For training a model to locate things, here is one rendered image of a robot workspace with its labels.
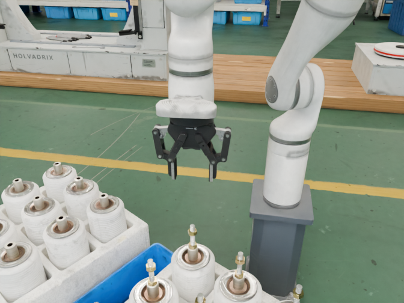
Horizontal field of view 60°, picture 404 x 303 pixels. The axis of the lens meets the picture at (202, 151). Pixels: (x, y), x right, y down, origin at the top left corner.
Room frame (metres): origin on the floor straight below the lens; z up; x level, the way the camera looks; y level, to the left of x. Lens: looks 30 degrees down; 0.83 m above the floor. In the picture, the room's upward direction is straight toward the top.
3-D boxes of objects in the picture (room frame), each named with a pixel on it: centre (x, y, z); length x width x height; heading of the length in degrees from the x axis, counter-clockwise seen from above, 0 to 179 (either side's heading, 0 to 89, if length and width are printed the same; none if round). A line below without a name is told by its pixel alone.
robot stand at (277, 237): (0.70, -0.20, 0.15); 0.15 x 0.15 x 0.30; 79
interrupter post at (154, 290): (0.46, 0.09, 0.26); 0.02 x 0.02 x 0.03
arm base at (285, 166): (0.70, -0.20, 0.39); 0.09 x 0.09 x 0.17; 79
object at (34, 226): (0.73, 0.42, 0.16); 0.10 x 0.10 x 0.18
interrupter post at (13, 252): (0.56, 0.41, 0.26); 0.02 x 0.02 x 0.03
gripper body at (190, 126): (0.55, 0.02, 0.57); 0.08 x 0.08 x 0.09
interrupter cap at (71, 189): (0.81, 0.34, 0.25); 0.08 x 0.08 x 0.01
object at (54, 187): (0.89, 0.43, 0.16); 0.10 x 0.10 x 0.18
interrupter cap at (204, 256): (0.55, 0.02, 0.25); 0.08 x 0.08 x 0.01
